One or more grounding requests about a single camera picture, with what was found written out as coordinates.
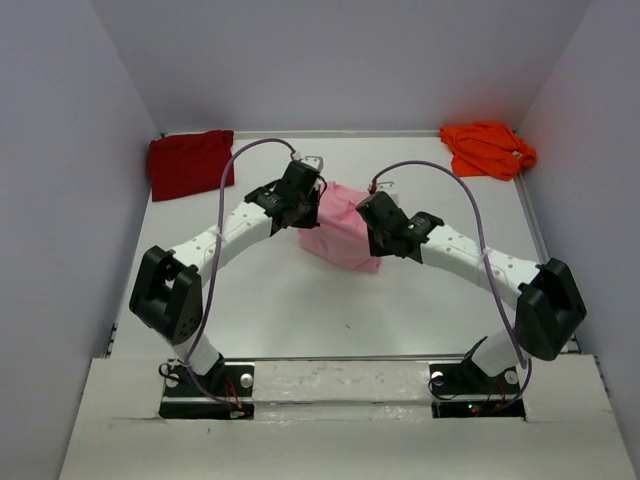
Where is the pink t shirt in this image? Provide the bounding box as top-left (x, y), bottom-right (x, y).
top-left (298, 182), bottom-right (381, 274)

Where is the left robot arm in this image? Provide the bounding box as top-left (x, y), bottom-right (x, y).
top-left (129, 156), bottom-right (324, 395)

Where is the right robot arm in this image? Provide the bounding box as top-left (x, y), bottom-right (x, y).
top-left (356, 191), bottom-right (587, 392)

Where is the dark red folded t shirt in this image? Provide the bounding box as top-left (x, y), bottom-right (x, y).
top-left (147, 130), bottom-right (234, 202)

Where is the orange t shirt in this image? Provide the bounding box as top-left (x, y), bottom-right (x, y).
top-left (439, 122), bottom-right (537, 181)

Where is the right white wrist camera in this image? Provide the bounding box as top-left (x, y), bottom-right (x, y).
top-left (373, 181), bottom-right (399, 203)

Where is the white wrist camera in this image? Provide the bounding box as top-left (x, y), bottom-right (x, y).
top-left (295, 155), bottom-right (324, 173)
top-left (373, 181), bottom-right (399, 203)

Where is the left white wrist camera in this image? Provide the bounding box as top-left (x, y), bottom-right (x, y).
top-left (295, 155), bottom-right (324, 173)

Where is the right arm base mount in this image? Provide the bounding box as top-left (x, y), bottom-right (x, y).
top-left (427, 358), bottom-right (526, 419)

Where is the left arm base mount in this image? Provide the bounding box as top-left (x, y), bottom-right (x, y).
top-left (158, 360), bottom-right (255, 420)

